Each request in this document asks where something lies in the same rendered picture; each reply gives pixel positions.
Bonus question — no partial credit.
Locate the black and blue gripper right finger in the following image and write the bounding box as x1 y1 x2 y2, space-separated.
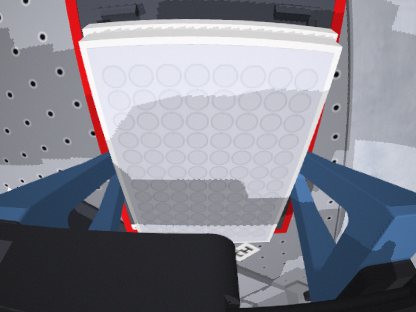
290 151 416 302

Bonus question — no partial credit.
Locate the dark grey flat plate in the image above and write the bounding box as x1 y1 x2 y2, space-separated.
68 200 127 232

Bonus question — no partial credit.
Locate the white well plate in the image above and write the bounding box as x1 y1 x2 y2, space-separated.
78 19 342 243

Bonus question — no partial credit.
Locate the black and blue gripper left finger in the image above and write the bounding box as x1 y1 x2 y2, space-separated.
0 151 125 232

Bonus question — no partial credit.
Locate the grey flat base plate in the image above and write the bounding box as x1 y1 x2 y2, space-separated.
0 0 353 286

